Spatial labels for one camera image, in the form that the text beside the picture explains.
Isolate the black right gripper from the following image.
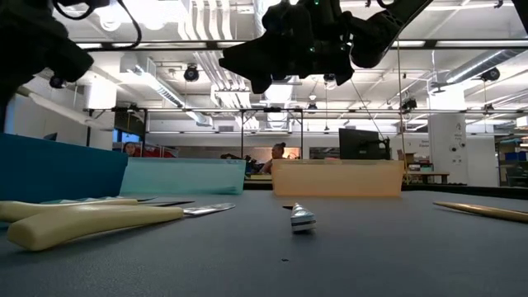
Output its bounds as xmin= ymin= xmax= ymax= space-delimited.
xmin=219 ymin=0 xmax=356 ymax=94

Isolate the teal translucent plastic bin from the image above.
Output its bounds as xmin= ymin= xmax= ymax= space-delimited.
xmin=118 ymin=158 xmax=248 ymax=196

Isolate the black ceiling speaker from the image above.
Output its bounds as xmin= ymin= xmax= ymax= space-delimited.
xmin=182 ymin=64 xmax=200 ymax=83
xmin=480 ymin=66 xmax=502 ymax=83
xmin=48 ymin=73 xmax=68 ymax=91

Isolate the person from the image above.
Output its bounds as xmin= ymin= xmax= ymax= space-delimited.
xmin=122 ymin=141 xmax=141 ymax=160
xmin=260 ymin=142 xmax=290 ymax=175

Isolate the orange translucent plastic bin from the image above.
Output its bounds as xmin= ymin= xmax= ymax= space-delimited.
xmin=271 ymin=158 xmax=406 ymax=198

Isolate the blue screen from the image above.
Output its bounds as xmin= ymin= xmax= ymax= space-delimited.
xmin=112 ymin=128 xmax=144 ymax=144

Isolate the white column with signs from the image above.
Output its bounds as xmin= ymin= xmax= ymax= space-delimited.
xmin=427 ymin=88 xmax=470 ymax=187

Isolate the wooden desk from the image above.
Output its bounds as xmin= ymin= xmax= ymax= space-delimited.
xmin=406 ymin=171 xmax=451 ymax=186

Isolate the dark blue plastic bin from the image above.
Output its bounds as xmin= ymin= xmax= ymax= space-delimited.
xmin=0 ymin=132 xmax=130 ymax=204

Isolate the storage shelf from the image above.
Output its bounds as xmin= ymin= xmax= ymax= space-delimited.
xmin=496 ymin=135 xmax=528 ymax=189

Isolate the silver ventilation duct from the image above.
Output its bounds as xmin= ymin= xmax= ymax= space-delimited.
xmin=444 ymin=49 xmax=515 ymax=85
xmin=252 ymin=0 xmax=311 ymax=130

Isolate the black overhead rail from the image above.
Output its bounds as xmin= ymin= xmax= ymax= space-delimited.
xmin=73 ymin=40 xmax=528 ymax=52

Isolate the black workstation frame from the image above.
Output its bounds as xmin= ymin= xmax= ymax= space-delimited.
xmin=84 ymin=106 xmax=528 ymax=162

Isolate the black left camera cable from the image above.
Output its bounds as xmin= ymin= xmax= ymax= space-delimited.
xmin=52 ymin=0 xmax=144 ymax=51

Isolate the cream handle knife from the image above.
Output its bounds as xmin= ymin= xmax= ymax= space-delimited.
xmin=6 ymin=203 xmax=237 ymax=252

